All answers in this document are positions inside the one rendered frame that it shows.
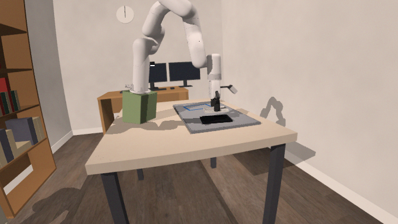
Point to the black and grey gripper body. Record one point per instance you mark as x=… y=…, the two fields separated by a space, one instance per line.
x=214 y=85

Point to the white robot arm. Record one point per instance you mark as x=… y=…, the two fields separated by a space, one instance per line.
x=155 y=31

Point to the black rectangular frame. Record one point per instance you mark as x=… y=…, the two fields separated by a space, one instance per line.
x=215 y=119

